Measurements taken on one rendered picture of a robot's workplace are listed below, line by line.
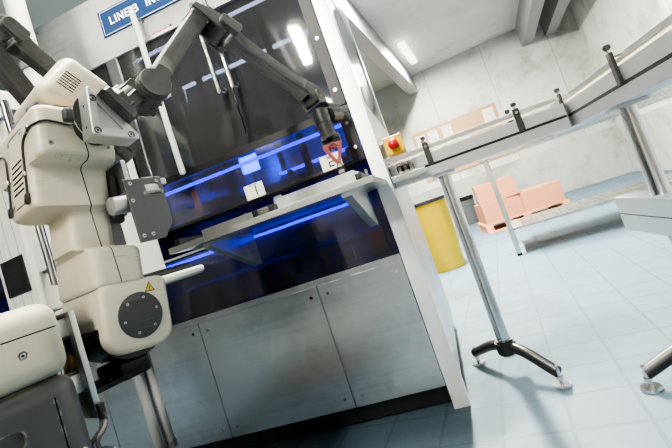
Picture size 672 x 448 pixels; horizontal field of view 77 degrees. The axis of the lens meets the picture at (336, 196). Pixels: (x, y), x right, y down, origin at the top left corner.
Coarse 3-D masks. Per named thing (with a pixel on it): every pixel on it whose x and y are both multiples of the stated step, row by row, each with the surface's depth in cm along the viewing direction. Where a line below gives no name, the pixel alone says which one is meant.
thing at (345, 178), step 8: (336, 176) 127; (344, 176) 126; (352, 176) 125; (320, 184) 128; (328, 184) 127; (336, 184) 127; (344, 184) 126; (296, 192) 130; (304, 192) 129; (312, 192) 128; (320, 192) 128; (280, 200) 131; (288, 200) 130; (296, 200) 130
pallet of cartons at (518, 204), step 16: (480, 192) 595; (512, 192) 586; (528, 192) 584; (544, 192) 579; (560, 192) 574; (480, 208) 603; (496, 208) 590; (512, 208) 587; (528, 208) 584; (480, 224) 639
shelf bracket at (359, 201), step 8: (352, 192) 131; (360, 192) 146; (352, 200) 133; (360, 200) 140; (368, 200) 157; (360, 208) 140; (368, 208) 151; (360, 216) 147; (368, 216) 149; (368, 224) 156; (376, 224) 158
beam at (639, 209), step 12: (636, 192) 145; (648, 192) 137; (624, 204) 145; (636, 204) 136; (648, 204) 128; (660, 204) 121; (624, 216) 148; (636, 216) 139; (648, 216) 131; (660, 216) 124; (636, 228) 142; (648, 228) 134; (660, 228) 126
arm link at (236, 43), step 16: (224, 16) 128; (240, 32) 134; (224, 48) 133; (240, 48) 133; (256, 48) 137; (256, 64) 138; (272, 64) 139; (288, 80) 142; (304, 80) 147; (304, 96) 147
